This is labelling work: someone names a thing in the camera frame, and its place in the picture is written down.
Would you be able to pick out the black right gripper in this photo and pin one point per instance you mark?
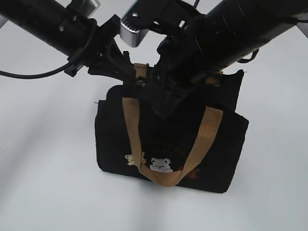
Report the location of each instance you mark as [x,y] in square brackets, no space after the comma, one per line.
[181,67]

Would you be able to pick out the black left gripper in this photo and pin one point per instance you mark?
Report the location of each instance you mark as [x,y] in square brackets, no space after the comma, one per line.
[101,55]

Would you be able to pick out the black canvas tote bag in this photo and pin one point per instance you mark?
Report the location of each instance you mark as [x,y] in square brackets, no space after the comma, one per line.
[198,147]

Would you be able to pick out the silver metal zipper pull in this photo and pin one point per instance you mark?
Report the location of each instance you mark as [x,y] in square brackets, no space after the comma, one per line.
[141,81]

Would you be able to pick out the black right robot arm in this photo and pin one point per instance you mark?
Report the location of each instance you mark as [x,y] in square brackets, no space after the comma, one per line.
[236,28]

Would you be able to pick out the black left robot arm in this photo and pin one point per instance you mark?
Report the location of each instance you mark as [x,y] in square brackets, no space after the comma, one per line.
[70,31]

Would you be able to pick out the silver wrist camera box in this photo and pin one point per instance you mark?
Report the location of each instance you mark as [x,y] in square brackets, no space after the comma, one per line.
[131,35]

